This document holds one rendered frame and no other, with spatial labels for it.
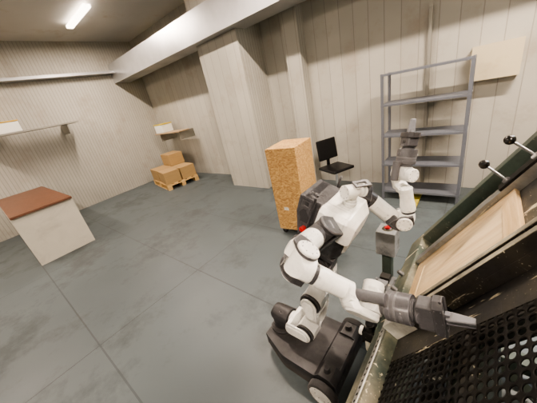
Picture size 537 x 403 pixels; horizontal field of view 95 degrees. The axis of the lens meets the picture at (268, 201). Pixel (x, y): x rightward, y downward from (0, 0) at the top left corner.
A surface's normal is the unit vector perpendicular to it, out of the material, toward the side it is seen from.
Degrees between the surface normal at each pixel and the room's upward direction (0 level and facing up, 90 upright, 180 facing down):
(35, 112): 90
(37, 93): 90
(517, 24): 90
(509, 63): 90
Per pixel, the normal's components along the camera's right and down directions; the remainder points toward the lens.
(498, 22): -0.61, 0.43
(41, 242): 0.77, 0.11
